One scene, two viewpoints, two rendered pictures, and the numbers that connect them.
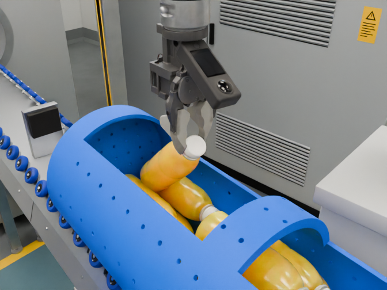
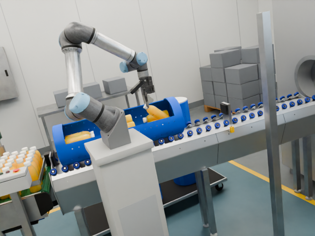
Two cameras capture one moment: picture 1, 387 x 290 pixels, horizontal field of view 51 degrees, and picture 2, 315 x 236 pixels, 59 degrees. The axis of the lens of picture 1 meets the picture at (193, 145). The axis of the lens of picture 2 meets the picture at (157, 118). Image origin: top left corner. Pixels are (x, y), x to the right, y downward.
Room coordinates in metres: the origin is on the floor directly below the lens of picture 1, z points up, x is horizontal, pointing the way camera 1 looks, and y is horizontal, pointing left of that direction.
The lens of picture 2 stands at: (1.48, -1.70, 1.68)
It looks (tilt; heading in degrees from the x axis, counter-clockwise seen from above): 16 degrees down; 115
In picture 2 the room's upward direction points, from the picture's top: 11 degrees counter-clockwise
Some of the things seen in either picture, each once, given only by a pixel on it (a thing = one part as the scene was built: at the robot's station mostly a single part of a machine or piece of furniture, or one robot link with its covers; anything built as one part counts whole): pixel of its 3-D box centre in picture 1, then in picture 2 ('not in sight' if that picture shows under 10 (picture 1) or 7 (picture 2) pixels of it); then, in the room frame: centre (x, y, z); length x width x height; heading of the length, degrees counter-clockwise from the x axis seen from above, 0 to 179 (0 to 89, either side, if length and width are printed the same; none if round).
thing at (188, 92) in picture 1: (182, 63); (146, 85); (0.62, 0.02, 1.37); 0.09 x 0.08 x 0.12; 39
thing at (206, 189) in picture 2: not in sight; (209, 203); (0.88, 0.21, 0.31); 0.06 x 0.06 x 0.63; 39
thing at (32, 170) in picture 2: not in sight; (32, 177); (0.03, -0.61, 0.99); 0.07 x 0.07 x 0.19
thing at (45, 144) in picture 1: (45, 130); (225, 112); (1.05, 0.44, 1.00); 0.10 x 0.04 x 0.15; 129
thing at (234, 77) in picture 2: not in sight; (236, 81); (0.67, 3.70, 0.59); 1.20 x 0.80 x 1.19; 137
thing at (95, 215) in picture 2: not in sight; (153, 199); (0.19, 0.53, 0.08); 1.50 x 0.52 x 0.15; 47
